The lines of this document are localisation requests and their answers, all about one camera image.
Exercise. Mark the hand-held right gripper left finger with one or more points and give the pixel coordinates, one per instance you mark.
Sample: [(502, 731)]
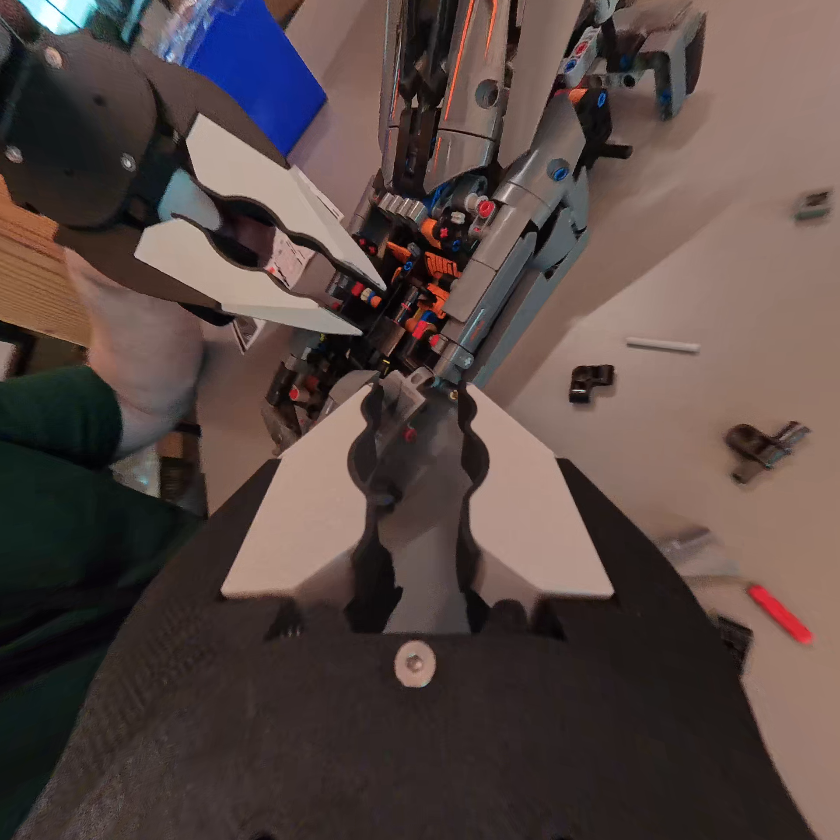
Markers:
[(308, 518)]

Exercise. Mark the blue box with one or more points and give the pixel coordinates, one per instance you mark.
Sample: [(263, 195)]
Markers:
[(262, 72)]

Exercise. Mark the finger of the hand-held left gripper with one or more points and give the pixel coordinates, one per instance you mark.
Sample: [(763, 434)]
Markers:
[(262, 170), (210, 275)]

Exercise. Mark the wooden beam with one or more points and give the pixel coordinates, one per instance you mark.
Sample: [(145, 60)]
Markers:
[(36, 282)]

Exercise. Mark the printed instruction sheet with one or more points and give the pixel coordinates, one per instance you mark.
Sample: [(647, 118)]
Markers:
[(249, 333)]

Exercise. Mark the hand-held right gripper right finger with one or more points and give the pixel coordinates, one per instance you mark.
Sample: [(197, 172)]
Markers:
[(525, 518)]

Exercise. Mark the person's left hand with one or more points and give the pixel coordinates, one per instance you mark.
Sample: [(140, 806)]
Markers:
[(144, 354)]

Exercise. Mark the person's left forearm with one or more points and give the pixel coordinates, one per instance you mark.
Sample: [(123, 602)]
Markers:
[(59, 525)]

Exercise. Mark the large grey lego car model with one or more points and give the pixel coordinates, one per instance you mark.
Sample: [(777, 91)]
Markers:
[(472, 131)]

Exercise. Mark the dark lego piece grey axle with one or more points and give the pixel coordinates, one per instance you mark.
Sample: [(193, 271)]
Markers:
[(754, 446)]

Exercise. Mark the small green grey lego piece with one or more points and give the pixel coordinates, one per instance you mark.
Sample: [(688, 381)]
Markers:
[(814, 207)]

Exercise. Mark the white lego rod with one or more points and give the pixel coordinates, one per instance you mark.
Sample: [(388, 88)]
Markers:
[(663, 346)]

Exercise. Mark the grey lego piece red pin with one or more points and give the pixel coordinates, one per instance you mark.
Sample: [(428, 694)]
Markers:
[(410, 407)]

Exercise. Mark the black lego connector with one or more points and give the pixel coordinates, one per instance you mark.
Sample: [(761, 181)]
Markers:
[(587, 382)]

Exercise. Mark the grey flat piece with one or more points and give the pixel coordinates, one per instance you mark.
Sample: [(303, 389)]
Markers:
[(686, 543)]

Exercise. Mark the black lego piece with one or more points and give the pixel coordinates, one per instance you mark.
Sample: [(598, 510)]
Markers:
[(733, 640)]

